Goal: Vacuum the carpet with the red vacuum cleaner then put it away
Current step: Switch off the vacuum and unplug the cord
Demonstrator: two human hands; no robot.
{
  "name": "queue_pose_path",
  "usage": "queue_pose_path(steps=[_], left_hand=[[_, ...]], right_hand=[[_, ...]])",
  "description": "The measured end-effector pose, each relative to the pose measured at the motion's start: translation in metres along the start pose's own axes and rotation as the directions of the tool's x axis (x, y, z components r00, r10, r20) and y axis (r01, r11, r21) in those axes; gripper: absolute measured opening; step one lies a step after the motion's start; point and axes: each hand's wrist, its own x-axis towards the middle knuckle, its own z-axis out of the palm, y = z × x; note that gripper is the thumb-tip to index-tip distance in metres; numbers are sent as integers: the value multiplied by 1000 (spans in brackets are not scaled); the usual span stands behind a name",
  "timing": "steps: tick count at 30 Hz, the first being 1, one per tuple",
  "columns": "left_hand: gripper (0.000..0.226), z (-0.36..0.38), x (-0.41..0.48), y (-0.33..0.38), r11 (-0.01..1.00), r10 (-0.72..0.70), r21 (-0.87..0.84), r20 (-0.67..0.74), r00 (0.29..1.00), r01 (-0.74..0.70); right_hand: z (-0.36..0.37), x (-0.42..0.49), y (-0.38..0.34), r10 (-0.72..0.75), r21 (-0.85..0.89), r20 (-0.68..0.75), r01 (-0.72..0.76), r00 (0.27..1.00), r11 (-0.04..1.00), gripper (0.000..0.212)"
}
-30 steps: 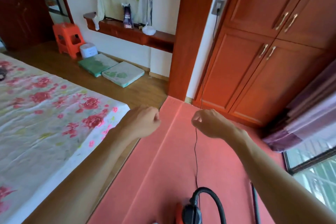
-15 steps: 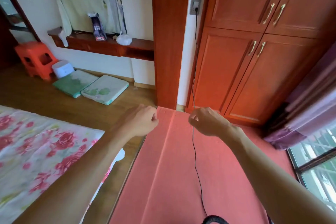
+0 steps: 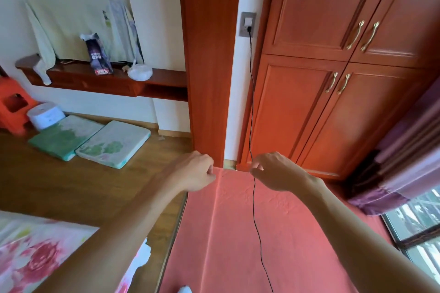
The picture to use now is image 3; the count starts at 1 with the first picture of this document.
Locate person's right forearm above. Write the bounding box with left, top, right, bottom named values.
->
left=304, top=175, right=440, bottom=293

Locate person's right hand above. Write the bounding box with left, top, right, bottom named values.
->
left=249, top=151, right=318, bottom=194

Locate person's left hand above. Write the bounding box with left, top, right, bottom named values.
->
left=168, top=151, right=217, bottom=194

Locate floral pink bedsheet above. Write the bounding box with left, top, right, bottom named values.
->
left=0, top=210, right=152, bottom=293

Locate red-brown wooden wardrobe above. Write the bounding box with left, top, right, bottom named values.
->
left=237, top=0, right=440, bottom=182

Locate coral pink mattress cover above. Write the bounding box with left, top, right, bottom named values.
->
left=158, top=166, right=396, bottom=293

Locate grey wall socket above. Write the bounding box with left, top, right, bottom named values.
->
left=239, top=11, right=257, bottom=38

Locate white plastic bag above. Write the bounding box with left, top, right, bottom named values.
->
left=123, top=60, right=153, bottom=82

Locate thin black cable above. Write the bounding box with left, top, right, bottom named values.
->
left=247, top=28, right=274, bottom=293

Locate dark framed window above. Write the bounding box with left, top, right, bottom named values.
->
left=382, top=186, right=440, bottom=283

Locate red-brown wooden wall shelf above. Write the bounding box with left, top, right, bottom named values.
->
left=15, top=59, right=189, bottom=103

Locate pale green towel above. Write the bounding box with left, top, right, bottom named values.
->
left=24, top=0, right=116, bottom=86

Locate person's left forearm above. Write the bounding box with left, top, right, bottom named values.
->
left=33, top=172, right=188, bottom=293

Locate white round appliance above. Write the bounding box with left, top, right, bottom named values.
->
left=27, top=103, right=66, bottom=131

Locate red plastic stool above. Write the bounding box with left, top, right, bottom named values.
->
left=0, top=76, right=40, bottom=136

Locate black snack packet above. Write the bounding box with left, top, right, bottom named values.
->
left=80, top=33, right=114, bottom=76

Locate green white square cushion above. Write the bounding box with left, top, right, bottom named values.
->
left=75, top=120, right=151, bottom=170
left=28, top=115, right=105, bottom=162

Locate purple curtain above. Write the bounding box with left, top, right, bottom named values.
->
left=347, top=76, right=440, bottom=216

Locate gold wardrobe door handle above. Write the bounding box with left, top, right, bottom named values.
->
left=325, top=72, right=338, bottom=93
left=360, top=22, right=380, bottom=52
left=337, top=73, right=351, bottom=95
left=346, top=20, right=365, bottom=50

